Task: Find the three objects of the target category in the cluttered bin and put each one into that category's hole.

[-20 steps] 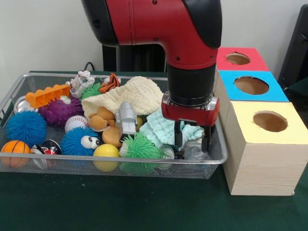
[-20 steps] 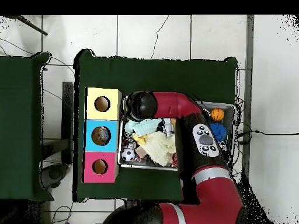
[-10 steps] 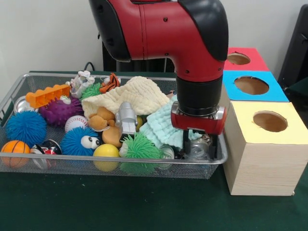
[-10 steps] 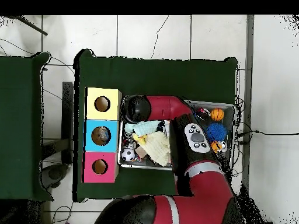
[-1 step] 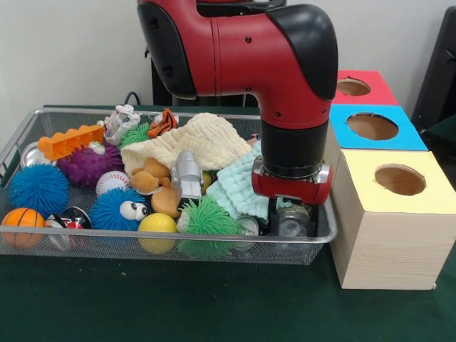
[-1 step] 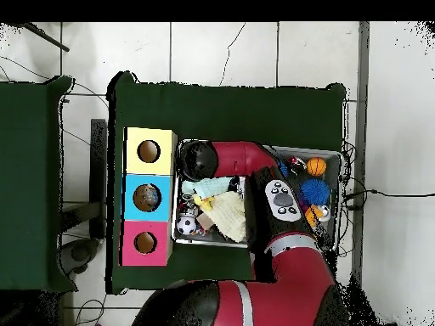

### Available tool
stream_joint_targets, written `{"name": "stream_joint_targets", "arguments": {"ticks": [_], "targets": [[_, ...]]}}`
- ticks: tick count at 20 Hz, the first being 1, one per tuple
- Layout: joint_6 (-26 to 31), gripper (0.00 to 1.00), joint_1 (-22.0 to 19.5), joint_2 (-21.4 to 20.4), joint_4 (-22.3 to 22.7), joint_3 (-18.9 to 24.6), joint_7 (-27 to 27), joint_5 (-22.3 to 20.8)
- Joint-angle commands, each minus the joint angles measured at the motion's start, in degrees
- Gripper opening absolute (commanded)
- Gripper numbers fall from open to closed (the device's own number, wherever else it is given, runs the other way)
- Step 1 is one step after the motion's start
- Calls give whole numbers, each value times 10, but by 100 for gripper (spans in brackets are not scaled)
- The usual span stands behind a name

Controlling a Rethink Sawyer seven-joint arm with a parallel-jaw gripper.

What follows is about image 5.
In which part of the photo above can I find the orange plastic toy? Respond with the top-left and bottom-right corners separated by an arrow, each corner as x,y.
38,125 -> 105,160

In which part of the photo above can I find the cream waffle cloth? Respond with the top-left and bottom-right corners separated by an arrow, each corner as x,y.
121,113 -> 252,175

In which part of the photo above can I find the orange basketball toy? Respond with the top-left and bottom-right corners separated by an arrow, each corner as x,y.
1,207 -> 48,249

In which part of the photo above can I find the green cloth side table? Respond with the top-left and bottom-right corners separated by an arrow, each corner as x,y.
425,114 -> 456,159

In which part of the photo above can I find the light blue waffle cloth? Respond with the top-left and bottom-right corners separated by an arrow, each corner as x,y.
207,146 -> 293,223

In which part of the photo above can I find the black flat panel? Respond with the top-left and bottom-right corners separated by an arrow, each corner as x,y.
412,6 -> 456,133

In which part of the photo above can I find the large green spiky ball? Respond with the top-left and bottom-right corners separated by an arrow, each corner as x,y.
178,197 -> 240,257

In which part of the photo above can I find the yellow ball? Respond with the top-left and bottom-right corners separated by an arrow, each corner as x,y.
138,213 -> 179,255

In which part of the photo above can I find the purple spiky ball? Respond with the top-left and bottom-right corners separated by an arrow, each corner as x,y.
58,141 -> 123,187

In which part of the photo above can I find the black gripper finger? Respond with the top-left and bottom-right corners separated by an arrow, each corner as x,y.
268,197 -> 284,236
306,203 -> 318,237

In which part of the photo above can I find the shallow clear mesh bin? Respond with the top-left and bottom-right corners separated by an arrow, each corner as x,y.
0,107 -> 340,266

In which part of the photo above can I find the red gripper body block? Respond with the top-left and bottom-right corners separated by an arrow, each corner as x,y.
251,158 -> 333,206

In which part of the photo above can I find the blue spiky ball with eyes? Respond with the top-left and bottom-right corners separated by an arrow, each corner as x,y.
89,187 -> 150,232

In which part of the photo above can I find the dark green table cloth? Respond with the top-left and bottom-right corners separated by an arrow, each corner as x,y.
0,105 -> 456,342

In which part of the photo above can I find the clear plastic cup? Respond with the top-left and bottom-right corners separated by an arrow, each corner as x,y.
274,205 -> 314,238

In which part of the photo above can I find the grey metal toy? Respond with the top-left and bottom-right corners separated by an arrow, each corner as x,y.
171,150 -> 204,209

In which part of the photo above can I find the black pedestal stand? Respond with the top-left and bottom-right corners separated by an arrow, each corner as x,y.
145,43 -> 259,108

